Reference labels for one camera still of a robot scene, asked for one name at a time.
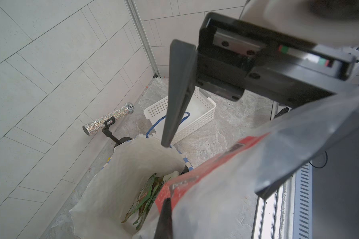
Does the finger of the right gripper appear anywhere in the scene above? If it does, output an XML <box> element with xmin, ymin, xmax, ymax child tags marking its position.
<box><xmin>161</xmin><ymin>39</ymin><xmax>197</xmax><ymax>147</ymax></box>

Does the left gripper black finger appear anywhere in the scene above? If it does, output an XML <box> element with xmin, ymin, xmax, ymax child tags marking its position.
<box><xmin>154</xmin><ymin>198</ymin><xmax>173</xmax><ymax>239</ymax></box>

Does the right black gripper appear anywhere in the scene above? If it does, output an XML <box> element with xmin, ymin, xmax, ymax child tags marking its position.
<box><xmin>195</xmin><ymin>12</ymin><xmax>359</xmax><ymax>108</ymax></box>

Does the green condiment packet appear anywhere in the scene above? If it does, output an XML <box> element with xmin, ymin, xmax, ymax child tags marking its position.
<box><xmin>122</xmin><ymin>171</ymin><xmax>180</xmax><ymax>231</ymax></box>

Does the white perforated plastic basket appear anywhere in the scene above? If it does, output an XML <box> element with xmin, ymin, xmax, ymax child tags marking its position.
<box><xmin>144</xmin><ymin>87</ymin><xmax>216</xmax><ymax>145</ymax></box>

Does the blue checkered paper bag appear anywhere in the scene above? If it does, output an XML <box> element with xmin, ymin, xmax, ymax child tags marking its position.
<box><xmin>70</xmin><ymin>134</ymin><xmax>187</xmax><ymax>239</ymax></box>

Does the red condiment packet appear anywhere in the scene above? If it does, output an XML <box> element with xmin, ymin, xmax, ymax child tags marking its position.
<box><xmin>136</xmin><ymin>88</ymin><xmax>359</xmax><ymax>239</ymax></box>

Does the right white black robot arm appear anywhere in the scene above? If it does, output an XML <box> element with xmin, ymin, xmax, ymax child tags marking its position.
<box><xmin>161</xmin><ymin>1</ymin><xmax>359</xmax><ymax>147</ymax></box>

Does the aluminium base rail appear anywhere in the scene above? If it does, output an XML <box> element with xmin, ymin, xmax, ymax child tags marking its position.
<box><xmin>251</xmin><ymin>163</ymin><xmax>313</xmax><ymax>239</ymax></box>

